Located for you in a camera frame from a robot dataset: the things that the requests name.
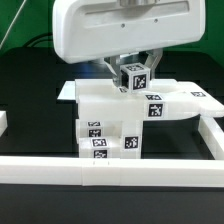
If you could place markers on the white front rail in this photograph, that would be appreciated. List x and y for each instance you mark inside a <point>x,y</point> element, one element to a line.
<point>111,172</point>

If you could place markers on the white right rail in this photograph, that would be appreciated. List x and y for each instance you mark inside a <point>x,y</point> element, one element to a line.
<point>213,136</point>

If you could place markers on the white chair seat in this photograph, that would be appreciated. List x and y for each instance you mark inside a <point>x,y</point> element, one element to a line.
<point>130,135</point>

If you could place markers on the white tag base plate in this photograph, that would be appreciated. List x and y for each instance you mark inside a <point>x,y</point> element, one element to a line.
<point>68,91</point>

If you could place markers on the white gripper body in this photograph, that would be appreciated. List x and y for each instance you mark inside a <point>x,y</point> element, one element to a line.
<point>85,30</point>

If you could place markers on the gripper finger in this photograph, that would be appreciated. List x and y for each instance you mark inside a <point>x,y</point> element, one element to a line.
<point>113,63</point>
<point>153,58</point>

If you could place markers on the white chair back frame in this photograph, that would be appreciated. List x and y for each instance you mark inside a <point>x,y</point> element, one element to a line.
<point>167,99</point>

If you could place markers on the white rail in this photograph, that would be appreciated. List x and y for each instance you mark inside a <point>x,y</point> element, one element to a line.
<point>213,136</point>
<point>111,172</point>

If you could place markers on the white tagged cube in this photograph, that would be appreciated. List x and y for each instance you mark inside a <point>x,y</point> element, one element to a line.
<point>135,77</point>

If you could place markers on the thin grey rod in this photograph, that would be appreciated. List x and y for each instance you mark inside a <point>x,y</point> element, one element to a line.
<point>2,42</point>

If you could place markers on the white left block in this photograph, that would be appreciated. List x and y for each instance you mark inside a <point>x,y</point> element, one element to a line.
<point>3,122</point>

